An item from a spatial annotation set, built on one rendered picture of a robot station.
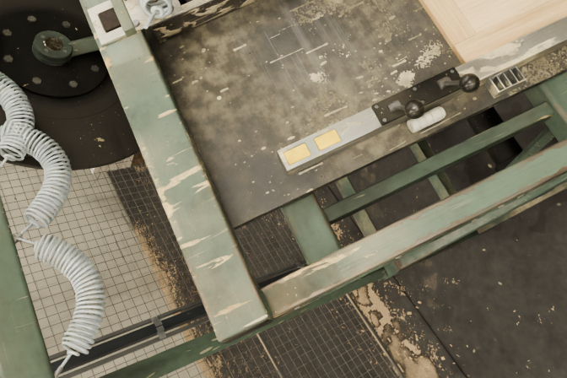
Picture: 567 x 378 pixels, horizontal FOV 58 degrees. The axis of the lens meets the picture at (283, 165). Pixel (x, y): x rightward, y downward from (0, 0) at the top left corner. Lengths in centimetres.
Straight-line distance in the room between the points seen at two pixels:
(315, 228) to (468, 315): 200
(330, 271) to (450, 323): 215
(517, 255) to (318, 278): 185
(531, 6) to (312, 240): 73
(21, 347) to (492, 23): 124
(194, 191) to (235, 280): 19
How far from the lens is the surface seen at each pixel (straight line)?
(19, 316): 126
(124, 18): 100
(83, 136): 156
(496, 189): 109
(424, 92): 112
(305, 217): 110
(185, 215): 99
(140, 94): 110
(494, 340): 299
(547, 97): 131
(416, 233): 102
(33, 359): 124
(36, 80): 163
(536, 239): 268
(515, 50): 124
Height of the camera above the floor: 233
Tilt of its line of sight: 39 degrees down
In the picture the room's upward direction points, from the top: 102 degrees counter-clockwise
